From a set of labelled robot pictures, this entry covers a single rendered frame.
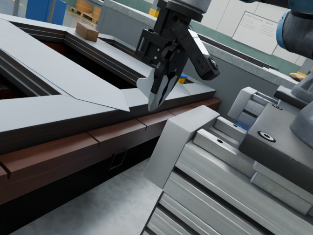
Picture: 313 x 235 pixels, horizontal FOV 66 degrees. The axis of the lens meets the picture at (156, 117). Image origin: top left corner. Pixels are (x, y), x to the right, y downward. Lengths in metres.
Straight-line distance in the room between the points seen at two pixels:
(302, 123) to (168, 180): 0.16
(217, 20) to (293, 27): 9.23
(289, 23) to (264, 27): 8.81
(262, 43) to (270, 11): 1.02
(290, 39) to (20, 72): 0.74
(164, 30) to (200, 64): 0.10
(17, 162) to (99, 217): 0.23
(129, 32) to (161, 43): 1.12
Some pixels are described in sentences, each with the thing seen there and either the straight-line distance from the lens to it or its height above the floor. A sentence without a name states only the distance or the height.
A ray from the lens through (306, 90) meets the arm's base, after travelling 0.78.
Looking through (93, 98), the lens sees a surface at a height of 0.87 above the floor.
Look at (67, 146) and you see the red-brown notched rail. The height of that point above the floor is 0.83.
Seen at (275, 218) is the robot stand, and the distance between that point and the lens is 0.30.
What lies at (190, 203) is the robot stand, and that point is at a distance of 0.31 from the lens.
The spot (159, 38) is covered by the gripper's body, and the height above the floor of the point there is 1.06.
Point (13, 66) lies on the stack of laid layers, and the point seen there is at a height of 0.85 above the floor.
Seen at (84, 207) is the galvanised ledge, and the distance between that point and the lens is 0.58.
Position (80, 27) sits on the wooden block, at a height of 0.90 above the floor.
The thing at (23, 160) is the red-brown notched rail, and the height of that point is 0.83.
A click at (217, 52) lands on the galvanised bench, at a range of 1.31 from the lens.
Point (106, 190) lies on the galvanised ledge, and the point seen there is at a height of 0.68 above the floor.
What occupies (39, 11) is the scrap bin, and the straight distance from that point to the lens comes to 5.61.
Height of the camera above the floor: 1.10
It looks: 22 degrees down
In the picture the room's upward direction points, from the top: 23 degrees clockwise
